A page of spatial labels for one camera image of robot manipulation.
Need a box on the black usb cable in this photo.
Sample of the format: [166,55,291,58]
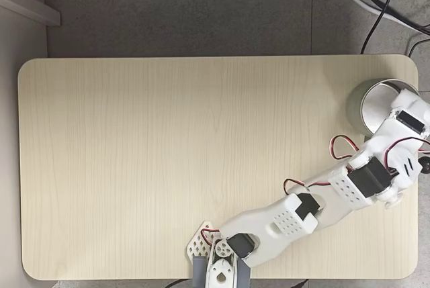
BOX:
[163,279,193,288]

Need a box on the grey-green metal cup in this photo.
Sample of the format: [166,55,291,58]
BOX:
[347,79,421,138]

